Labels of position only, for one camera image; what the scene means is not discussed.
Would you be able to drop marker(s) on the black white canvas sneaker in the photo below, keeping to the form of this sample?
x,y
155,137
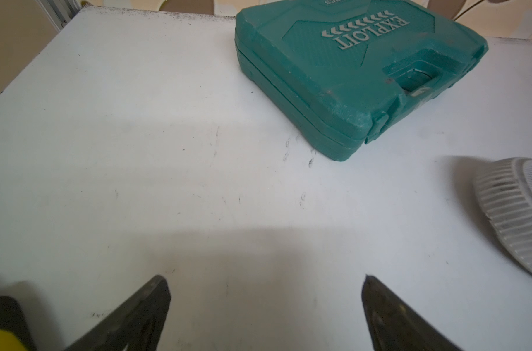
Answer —
x,y
503,190

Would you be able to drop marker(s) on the green plastic tool case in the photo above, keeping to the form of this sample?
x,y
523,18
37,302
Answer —
x,y
344,72

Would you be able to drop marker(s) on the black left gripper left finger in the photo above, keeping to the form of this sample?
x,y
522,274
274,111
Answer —
x,y
137,324

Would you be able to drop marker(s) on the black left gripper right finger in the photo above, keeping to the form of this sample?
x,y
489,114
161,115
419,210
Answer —
x,y
394,325

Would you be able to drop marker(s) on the yellow black work glove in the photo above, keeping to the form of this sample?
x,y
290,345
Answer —
x,y
14,331

